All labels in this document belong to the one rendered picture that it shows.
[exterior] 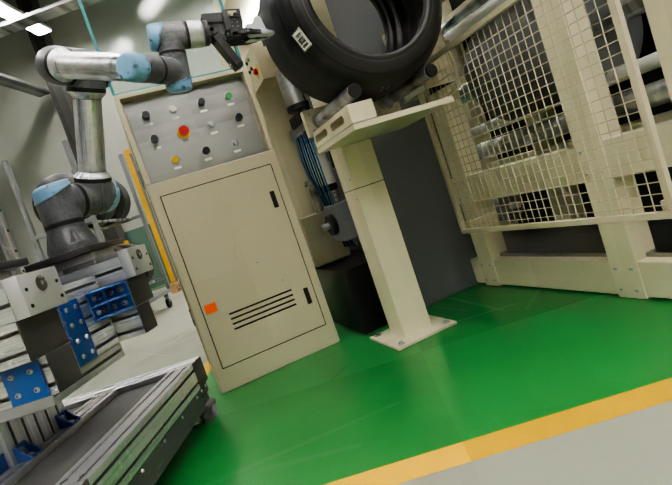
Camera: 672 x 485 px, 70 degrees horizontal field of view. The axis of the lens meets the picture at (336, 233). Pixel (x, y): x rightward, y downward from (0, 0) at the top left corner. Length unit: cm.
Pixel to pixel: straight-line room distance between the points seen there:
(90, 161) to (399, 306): 121
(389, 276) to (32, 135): 1151
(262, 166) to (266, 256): 39
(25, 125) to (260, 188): 1109
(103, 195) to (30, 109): 1115
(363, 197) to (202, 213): 67
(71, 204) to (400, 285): 118
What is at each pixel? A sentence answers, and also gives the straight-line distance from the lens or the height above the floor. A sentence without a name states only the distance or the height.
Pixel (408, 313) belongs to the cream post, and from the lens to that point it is 193.
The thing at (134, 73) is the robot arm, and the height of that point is 108.
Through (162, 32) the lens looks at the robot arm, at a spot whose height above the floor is 120.
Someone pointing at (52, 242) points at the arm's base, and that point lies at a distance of 173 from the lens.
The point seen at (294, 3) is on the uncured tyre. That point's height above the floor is 118.
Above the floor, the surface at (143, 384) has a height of 21.
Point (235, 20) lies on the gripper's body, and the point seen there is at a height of 120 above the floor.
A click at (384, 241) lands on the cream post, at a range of 187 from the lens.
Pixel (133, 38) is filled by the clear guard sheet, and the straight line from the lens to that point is 225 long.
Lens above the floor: 61
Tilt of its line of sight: 4 degrees down
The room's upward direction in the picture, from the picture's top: 19 degrees counter-clockwise
